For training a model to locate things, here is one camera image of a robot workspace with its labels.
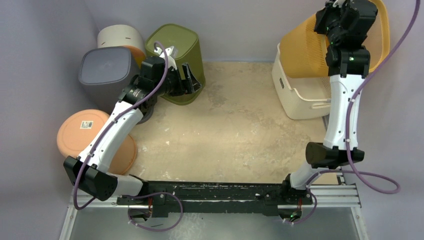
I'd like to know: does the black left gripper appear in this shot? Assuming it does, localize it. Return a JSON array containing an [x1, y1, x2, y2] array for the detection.
[[154, 63, 202, 97]]

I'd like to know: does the green slatted waste bin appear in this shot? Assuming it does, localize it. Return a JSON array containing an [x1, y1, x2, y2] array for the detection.
[[144, 23, 206, 87]]

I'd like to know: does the yellow slatted waste bin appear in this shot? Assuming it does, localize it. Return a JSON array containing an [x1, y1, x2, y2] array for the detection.
[[279, 0, 391, 79]]

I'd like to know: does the white perforated plastic basket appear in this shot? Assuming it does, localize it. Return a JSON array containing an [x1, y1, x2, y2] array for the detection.
[[271, 45, 331, 120]]

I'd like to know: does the grey slatted waste bin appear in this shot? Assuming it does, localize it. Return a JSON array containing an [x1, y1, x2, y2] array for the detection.
[[78, 46, 140, 115]]

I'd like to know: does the orange plastic bucket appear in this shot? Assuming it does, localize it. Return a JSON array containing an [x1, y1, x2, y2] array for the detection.
[[56, 109, 138, 175]]

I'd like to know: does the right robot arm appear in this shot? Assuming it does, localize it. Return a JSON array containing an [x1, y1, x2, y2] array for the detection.
[[280, 0, 378, 204]]

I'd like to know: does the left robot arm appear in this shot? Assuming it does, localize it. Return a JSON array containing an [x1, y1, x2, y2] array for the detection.
[[63, 56, 202, 205]]

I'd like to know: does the cream drawer cabinet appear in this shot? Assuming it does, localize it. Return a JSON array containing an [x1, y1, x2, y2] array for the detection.
[[97, 24, 146, 67]]

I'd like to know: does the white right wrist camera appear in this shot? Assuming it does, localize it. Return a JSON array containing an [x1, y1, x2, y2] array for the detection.
[[325, 0, 346, 8]]

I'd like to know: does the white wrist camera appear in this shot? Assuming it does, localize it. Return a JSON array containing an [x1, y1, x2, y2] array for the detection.
[[325, 0, 346, 8], [154, 46, 178, 70]]

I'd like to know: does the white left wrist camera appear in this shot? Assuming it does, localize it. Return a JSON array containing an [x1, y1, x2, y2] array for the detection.
[[154, 46, 178, 70]]

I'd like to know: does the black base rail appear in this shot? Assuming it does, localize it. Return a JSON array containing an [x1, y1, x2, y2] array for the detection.
[[117, 180, 313, 218]]

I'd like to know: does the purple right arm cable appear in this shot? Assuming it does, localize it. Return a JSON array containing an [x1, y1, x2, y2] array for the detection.
[[283, 0, 422, 226]]

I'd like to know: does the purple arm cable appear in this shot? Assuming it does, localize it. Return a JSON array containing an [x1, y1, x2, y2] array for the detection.
[[72, 41, 184, 233], [283, 0, 422, 226]]

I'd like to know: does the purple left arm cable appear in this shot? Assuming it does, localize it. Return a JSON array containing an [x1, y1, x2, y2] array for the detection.
[[72, 41, 184, 233]]

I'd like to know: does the aluminium frame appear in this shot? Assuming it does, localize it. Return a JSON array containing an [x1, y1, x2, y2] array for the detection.
[[58, 117, 370, 240]]

